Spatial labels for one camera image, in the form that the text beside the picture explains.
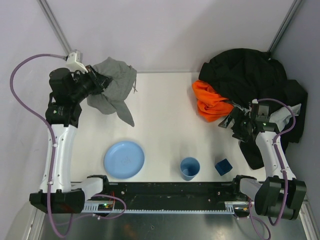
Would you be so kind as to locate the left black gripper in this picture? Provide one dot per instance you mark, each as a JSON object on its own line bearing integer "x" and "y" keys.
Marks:
{"x": 97, "y": 81}

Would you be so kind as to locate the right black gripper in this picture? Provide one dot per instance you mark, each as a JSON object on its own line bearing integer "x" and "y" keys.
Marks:
{"x": 235, "y": 121}

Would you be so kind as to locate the dark grey cloth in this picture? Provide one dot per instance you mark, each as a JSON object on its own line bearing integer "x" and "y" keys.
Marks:
{"x": 112, "y": 100}

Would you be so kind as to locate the black cloth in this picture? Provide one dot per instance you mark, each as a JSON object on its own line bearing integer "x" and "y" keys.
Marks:
{"x": 243, "y": 74}

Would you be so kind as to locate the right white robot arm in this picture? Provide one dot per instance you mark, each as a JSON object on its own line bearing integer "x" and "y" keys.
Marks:
{"x": 281, "y": 195}

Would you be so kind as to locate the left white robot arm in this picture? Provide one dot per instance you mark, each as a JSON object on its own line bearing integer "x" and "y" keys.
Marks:
{"x": 56, "y": 193}

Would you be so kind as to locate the orange cloth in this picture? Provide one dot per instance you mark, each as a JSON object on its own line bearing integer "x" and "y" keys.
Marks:
{"x": 210, "y": 104}

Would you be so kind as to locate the light grey cloth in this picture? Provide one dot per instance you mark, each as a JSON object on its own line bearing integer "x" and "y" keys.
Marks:
{"x": 283, "y": 116}

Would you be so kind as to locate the dark blue cube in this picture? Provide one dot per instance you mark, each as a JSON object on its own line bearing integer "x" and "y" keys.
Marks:
{"x": 223, "y": 167}

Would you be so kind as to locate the blue plastic cup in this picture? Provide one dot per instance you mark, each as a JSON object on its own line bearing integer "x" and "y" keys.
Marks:
{"x": 189, "y": 168}

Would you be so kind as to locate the light blue plate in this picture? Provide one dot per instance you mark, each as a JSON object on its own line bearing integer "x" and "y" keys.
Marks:
{"x": 124, "y": 160}

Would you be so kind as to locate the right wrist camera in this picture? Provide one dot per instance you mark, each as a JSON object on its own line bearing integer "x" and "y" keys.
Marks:
{"x": 259, "y": 111}

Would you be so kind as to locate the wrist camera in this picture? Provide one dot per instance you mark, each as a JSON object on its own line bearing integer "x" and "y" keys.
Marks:
{"x": 259, "y": 111}
{"x": 74, "y": 62}

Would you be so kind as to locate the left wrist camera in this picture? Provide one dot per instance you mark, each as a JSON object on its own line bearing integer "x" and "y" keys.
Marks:
{"x": 74, "y": 62}

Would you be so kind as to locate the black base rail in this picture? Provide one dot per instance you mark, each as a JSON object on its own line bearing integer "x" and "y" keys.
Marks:
{"x": 224, "y": 191}

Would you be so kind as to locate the slotted cable duct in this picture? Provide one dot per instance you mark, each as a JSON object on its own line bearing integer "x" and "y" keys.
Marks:
{"x": 228, "y": 208}

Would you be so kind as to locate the left aluminium corner post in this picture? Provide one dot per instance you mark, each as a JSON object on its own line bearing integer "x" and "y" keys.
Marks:
{"x": 55, "y": 26}

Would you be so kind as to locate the aluminium corner post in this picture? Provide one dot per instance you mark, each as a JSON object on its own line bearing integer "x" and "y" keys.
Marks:
{"x": 289, "y": 17}
{"x": 55, "y": 26}

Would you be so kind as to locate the right aluminium corner post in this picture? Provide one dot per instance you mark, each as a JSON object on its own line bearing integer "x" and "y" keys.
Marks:
{"x": 289, "y": 17}

